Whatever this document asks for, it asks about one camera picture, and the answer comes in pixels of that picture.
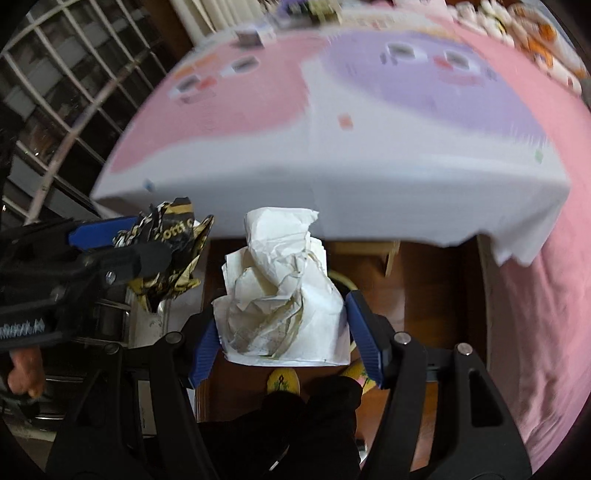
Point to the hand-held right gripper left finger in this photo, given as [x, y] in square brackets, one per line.
[203, 362]

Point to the person's left hand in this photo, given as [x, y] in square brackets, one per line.
[25, 374]

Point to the yellow round basin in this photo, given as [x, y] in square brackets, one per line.
[342, 281]

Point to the cream curtain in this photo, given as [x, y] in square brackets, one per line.
[207, 14]

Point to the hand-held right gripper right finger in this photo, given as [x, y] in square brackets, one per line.
[364, 337]

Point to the white paper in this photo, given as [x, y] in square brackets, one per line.
[277, 300]

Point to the black and gold wrapper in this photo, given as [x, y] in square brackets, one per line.
[180, 272]

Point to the orange patterned plush pillow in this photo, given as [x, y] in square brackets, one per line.
[545, 46]

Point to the pink bedsheet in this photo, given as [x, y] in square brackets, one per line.
[554, 300]

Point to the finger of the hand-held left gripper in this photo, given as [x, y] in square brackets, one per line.
[138, 263]
[99, 233]

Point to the white and purple box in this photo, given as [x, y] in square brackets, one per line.
[253, 36]

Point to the purple plastic bag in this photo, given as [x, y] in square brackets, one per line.
[294, 7]

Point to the cartoon printed tablecloth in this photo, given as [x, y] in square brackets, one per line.
[369, 115]

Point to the white plush toy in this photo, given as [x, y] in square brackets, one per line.
[489, 18]

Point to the yellow slipper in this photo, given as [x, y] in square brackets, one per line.
[358, 374]
[282, 382]

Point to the wooden table frame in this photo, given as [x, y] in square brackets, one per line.
[364, 254]

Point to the metal window grille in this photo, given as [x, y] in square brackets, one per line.
[69, 92]

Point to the person's black pants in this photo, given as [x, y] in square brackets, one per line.
[286, 438]

